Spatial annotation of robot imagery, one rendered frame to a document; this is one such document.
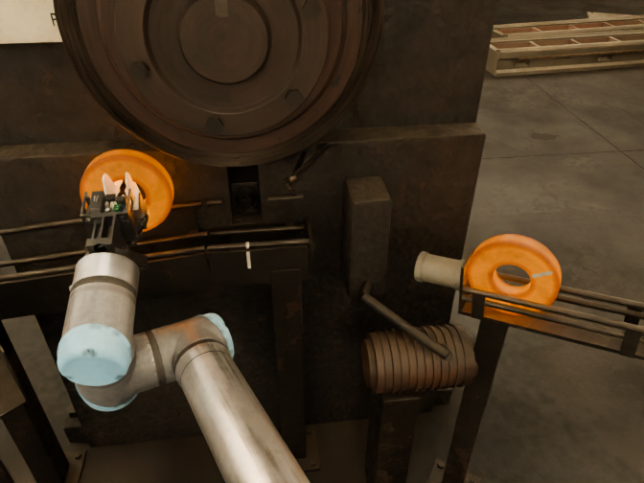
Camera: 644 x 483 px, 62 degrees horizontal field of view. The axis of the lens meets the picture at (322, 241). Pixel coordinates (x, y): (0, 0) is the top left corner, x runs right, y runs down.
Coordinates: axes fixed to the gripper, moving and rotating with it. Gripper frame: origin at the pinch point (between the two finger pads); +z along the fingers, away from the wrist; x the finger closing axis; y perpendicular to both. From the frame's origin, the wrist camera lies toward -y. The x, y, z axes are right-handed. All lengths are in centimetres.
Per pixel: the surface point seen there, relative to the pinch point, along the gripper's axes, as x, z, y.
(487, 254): -62, -18, -6
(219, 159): -17.3, -2.1, 6.0
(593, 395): -117, -17, -84
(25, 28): 12.2, 15.9, 20.8
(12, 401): 18.1, -32.0, -15.0
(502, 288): -66, -21, -12
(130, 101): -5.3, -0.6, 17.6
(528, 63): -222, 255, -156
